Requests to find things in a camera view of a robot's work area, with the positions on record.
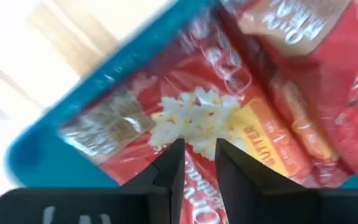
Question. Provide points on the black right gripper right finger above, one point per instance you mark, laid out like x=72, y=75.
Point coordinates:
x=275, y=202

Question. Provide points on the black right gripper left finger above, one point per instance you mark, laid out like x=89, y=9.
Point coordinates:
x=89, y=205

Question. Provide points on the popcorn bag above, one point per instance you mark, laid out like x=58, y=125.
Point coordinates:
x=197, y=109
x=328, y=62

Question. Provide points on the blue plastic basket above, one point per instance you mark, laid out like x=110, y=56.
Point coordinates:
x=42, y=158

